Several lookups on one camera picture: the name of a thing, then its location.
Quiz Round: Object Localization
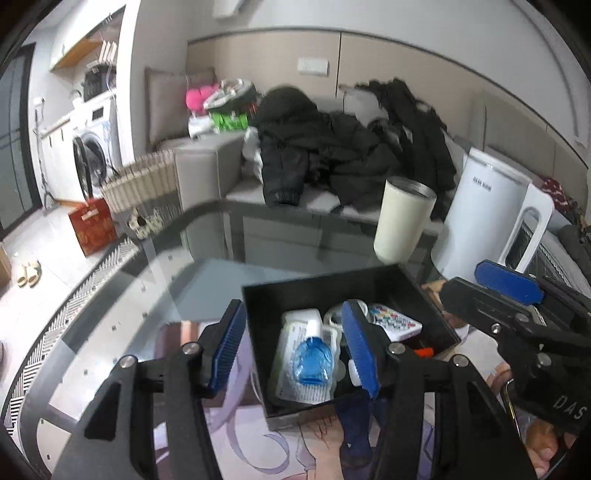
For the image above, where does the white remote control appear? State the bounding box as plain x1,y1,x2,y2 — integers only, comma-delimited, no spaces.
369,303,423,342

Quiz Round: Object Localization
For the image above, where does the blue round bottle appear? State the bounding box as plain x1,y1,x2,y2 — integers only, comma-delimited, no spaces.
293,338,334,386

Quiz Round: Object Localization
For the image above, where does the white charger plug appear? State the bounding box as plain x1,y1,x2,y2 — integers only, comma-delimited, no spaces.
281,309,322,341

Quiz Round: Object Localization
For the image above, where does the blue eye drop bottle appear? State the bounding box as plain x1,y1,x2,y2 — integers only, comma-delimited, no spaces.
414,347,435,359

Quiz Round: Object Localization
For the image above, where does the grey tumbler lid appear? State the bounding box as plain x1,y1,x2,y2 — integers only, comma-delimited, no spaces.
322,300,370,345

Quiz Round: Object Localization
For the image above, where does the right hand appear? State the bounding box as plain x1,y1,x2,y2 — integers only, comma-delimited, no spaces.
487,363,577,479

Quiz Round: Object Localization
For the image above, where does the black phone gold edge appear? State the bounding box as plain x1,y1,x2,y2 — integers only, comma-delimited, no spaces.
500,378,527,440

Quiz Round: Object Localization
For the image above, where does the anime print desk mat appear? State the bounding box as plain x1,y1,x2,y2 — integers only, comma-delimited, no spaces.
151,276,523,480

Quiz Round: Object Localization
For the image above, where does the white electric kettle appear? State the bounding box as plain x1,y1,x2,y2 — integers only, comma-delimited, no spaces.
431,148,554,282

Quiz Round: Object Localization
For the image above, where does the cream tumbler cup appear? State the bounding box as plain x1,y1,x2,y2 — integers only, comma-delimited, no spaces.
374,177,437,264

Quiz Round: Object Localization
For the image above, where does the black cardboard box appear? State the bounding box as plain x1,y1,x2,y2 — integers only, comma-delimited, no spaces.
242,265,460,431

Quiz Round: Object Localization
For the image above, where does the pair of slippers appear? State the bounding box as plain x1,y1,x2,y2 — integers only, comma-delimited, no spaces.
16,261,42,288

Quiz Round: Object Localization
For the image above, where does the red gift bag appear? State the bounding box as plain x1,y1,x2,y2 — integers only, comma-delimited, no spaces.
68,198,117,257

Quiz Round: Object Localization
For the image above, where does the woven laundry basket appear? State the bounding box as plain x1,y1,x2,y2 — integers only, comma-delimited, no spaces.
100,150,182,241

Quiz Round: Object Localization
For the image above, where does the grey sofa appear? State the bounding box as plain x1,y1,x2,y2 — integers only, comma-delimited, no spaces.
151,87,591,287

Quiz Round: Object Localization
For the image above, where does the dark glass door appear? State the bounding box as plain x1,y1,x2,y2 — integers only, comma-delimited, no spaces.
0,44,41,239

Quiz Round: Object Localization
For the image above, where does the black jacket pile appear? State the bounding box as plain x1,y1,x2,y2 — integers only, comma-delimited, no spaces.
252,79,457,211

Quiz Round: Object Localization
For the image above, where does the white washing machine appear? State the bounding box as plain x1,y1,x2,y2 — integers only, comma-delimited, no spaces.
71,91,122,200

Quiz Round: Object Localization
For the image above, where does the grey cushion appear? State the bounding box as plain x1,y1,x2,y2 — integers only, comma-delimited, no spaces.
144,67,216,151

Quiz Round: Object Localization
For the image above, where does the pink plush toy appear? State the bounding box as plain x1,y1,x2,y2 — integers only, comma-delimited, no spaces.
185,83,218,116

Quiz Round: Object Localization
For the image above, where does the black white helmet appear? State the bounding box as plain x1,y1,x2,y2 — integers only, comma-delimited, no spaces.
204,78,259,114

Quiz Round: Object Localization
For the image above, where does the black microwave oven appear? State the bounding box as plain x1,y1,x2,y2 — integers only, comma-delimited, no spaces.
82,64,116,102

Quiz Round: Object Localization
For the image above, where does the white wall socket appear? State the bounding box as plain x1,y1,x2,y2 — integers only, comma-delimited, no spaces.
297,57,329,77

